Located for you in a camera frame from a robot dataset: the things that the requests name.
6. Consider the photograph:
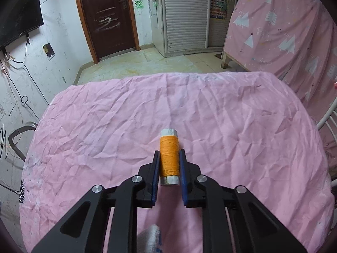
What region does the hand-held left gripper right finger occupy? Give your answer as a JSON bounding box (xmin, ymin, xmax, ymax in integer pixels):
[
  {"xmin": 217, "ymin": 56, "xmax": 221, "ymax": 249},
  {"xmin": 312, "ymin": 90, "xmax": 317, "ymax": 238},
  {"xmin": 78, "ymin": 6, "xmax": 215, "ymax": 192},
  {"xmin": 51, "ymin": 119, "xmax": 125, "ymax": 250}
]
[{"xmin": 179, "ymin": 149, "xmax": 307, "ymax": 253}]

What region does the black wall television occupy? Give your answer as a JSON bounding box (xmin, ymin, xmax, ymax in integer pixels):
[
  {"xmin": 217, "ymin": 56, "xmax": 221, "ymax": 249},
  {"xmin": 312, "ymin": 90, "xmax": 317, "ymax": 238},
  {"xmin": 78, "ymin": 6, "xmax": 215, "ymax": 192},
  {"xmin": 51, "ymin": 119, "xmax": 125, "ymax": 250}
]
[{"xmin": 0, "ymin": 0, "xmax": 44, "ymax": 50}]

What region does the grey metal chair frame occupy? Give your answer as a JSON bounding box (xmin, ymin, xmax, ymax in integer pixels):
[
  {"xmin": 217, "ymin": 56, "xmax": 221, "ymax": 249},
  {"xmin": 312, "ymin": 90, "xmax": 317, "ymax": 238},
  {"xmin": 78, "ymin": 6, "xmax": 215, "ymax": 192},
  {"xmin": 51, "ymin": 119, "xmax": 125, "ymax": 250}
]
[{"xmin": 8, "ymin": 121, "xmax": 37, "ymax": 161}]

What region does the open wall socket box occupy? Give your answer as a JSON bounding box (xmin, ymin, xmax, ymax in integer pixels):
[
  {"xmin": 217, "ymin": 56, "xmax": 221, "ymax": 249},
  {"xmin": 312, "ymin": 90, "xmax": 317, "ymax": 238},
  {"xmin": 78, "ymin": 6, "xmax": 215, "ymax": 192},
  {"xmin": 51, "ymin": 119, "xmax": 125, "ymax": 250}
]
[{"xmin": 43, "ymin": 43, "xmax": 56, "ymax": 58}]

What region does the white louvered wardrobe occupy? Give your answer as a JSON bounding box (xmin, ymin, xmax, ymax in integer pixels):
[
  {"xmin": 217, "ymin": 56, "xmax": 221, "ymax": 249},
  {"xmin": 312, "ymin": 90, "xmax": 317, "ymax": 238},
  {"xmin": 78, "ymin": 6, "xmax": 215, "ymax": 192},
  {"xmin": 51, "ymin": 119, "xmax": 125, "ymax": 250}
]
[{"xmin": 151, "ymin": 0, "xmax": 211, "ymax": 58}]

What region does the white metal bed rail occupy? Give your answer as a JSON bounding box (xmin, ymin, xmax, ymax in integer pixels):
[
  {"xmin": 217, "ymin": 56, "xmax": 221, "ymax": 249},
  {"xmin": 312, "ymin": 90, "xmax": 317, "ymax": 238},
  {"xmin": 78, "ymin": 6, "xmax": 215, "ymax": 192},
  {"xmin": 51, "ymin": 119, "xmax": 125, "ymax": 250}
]
[{"xmin": 316, "ymin": 108, "xmax": 337, "ymax": 131}]

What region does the pink tree print sheet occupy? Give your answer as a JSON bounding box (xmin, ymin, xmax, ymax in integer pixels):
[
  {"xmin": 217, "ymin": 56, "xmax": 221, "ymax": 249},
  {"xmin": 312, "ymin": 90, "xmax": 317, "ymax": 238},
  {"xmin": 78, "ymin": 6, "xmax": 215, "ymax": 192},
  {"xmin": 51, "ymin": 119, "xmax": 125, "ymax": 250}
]
[{"xmin": 224, "ymin": 0, "xmax": 337, "ymax": 148}]

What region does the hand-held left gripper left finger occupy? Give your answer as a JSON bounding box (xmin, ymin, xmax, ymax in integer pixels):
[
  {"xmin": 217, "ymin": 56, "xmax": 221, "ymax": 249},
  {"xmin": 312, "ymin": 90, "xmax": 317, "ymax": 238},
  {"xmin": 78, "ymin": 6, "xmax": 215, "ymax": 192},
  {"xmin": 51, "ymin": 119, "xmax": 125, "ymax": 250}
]
[{"xmin": 31, "ymin": 150, "xmax": 161, "ymax": 253}]

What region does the pink tablecloth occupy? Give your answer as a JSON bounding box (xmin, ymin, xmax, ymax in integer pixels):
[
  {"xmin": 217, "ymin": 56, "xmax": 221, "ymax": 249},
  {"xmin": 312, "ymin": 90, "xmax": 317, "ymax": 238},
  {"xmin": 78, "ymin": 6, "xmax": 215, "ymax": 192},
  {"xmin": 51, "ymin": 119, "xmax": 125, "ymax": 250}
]
[{"xmin": 20, "ymin": 71, "xmax": 335, "ymax": 253}]

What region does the orange thread spool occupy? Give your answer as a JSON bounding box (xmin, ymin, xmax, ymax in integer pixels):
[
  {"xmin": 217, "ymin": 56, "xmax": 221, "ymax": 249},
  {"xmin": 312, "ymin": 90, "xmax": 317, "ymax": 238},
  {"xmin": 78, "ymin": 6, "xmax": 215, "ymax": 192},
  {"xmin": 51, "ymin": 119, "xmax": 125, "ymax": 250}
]
[{"xmin": 159, "ymin": 129, "xmax": 181, "ymax": 187}]

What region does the thin television cable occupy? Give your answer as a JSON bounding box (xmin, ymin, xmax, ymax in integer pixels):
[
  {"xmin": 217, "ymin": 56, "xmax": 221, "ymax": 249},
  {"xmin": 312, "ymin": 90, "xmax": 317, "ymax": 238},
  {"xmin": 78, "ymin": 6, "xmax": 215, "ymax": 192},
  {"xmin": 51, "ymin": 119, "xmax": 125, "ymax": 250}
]
[{"xmin": 20, "ymin": 34, "xmax": 50, "ymax": 106}]

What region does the colourful grid wall poster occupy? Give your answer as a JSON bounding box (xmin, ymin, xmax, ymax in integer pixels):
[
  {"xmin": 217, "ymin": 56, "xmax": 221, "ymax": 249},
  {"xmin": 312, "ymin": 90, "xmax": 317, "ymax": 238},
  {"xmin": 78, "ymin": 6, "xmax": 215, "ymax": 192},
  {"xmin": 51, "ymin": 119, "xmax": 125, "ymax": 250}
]
[{"xmin": 211, "ymin": 0, "xmax": 229, "ymax": 19}]

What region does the wooden bed frame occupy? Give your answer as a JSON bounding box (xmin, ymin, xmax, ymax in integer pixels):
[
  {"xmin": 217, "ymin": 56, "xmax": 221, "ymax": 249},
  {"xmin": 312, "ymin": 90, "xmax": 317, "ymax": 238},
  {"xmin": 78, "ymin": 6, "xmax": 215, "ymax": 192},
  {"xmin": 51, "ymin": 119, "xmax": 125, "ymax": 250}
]
[{"xmin": 221, "ymin": 51, "xmax": 250, "ymax": 72}]

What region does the dark brown door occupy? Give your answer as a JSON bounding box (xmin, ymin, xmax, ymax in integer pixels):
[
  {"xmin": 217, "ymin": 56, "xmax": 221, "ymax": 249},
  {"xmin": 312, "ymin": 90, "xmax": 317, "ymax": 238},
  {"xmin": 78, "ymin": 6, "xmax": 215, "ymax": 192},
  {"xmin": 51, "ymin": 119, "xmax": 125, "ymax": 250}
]
[{"xmin": 73, "ymin": 0, "xmax": 140, "ymax": 64}]

